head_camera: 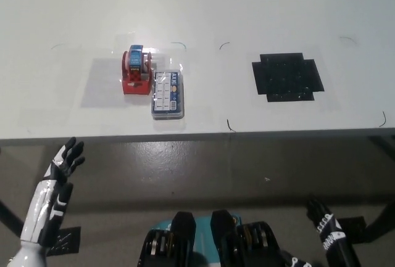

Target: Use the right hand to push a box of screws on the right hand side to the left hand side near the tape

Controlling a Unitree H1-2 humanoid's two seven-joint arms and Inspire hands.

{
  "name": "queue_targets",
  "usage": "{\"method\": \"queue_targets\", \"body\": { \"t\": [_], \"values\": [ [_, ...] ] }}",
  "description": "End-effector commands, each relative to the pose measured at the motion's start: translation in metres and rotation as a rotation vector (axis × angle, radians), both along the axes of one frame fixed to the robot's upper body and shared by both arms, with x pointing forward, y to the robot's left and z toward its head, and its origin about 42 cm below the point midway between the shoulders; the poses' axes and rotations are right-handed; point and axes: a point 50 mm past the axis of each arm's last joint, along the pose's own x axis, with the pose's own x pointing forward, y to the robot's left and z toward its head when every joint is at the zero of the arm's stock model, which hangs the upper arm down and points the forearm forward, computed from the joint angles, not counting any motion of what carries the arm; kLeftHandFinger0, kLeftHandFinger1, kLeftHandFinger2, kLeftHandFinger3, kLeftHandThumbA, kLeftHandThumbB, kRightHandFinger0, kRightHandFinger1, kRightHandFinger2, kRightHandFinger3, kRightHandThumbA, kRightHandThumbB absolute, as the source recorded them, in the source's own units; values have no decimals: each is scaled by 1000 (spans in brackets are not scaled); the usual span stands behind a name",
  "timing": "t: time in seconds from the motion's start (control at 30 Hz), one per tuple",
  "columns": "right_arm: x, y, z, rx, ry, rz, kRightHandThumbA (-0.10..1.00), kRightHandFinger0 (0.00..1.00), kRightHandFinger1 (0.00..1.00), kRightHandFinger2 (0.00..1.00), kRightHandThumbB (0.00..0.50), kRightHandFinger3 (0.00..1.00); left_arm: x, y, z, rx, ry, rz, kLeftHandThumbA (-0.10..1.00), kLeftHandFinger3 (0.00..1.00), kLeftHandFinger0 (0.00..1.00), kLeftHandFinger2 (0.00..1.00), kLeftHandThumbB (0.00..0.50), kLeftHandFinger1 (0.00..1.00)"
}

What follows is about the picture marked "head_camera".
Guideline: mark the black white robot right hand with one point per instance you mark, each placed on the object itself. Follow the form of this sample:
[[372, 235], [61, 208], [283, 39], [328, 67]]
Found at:
[[333, 242]]

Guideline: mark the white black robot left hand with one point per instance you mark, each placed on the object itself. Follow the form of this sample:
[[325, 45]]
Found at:
[[46, 205]]

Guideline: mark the clear plastic screw box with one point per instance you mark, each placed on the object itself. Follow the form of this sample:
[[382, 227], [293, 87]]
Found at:
[[168, 94]]

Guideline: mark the red tape dispenser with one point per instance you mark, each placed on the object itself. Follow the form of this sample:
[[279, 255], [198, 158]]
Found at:
[[135, 86]]

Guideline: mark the black tape patch on table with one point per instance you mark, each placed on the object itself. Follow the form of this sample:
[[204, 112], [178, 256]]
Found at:
[[287, 77]]

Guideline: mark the clear plastic film sheet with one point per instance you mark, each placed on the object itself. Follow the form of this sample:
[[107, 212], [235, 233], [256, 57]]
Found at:
[[102, 85]]

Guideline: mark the black teal robot torso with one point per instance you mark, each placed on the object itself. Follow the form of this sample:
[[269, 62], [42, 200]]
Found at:
[[185, 230]]

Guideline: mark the black table frame leg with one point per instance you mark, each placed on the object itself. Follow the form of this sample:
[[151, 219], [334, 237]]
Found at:
[[9, 214], [382, 220]]

